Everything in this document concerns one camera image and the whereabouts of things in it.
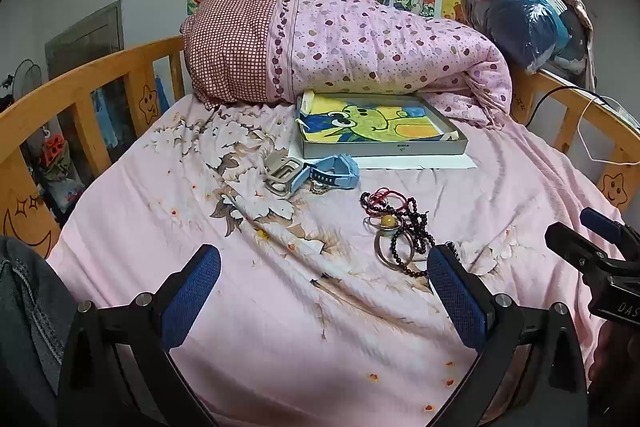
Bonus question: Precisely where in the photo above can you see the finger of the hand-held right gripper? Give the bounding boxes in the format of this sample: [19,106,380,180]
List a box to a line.
[545,222,615,279]
[580,207,640,258]

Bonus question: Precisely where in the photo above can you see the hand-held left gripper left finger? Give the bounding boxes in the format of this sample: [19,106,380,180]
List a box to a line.
[57,244,223,427]

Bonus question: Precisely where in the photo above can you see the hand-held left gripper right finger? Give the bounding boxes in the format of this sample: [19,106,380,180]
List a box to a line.
[426,243,588,427]

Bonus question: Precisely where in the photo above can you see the black bead bracelet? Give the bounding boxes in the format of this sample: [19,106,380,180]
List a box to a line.
[389,197,458,279]

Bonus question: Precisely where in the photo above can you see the amber bead ring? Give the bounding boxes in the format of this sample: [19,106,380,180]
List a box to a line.
[366,213,402,234]

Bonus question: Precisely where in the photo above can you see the maroon bead bracelet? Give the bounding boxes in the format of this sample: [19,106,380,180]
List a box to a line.
[360,191,383,219]

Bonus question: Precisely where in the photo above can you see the grey shallow tray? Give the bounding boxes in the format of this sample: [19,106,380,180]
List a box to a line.
[296,91,469,160]

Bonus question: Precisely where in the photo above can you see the blue wrist watch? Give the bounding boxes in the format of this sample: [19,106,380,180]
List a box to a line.
[292,154,361,196]

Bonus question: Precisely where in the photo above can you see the person's right hand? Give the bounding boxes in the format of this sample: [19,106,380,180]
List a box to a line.
[587,322,640,408]

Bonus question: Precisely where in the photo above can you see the silver bangle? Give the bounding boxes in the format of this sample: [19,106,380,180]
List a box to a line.
[375,231,417,269]

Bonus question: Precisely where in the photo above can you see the pink floral bed sheet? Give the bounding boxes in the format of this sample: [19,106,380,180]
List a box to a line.
[47,94,632,427]

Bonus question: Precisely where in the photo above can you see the white flat board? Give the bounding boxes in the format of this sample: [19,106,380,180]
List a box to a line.
[287,136,478,170]

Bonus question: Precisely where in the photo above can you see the person's jeans leg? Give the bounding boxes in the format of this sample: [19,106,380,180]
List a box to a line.
[0,237,82,427]

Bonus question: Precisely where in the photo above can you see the hanging blue cloth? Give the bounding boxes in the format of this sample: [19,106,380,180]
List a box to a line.
[91,86,122,148]

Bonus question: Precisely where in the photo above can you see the orange toy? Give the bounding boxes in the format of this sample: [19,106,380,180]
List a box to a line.
[42,132,67,168]

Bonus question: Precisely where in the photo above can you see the colourful frog drawing sheet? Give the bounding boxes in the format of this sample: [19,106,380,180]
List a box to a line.
[299,94,458,144]

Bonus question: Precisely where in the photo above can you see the plastic bag with blue cloth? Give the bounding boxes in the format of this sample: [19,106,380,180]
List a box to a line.
[460,0,591,75]

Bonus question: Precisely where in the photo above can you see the rolled pink dotted quilt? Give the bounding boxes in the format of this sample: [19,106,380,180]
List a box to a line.
[180,0,513,128]

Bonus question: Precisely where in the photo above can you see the standing fan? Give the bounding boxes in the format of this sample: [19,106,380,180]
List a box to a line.
[9,58,44,96]

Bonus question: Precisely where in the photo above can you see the white cable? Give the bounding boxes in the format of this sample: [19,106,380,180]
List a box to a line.
[575,94,640,168]

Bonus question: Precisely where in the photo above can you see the black cable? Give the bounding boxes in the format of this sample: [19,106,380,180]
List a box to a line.
[527,84,617,128]

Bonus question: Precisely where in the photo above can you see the grey framed wall panel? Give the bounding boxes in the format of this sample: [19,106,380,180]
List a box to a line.
[45,0,126,142]

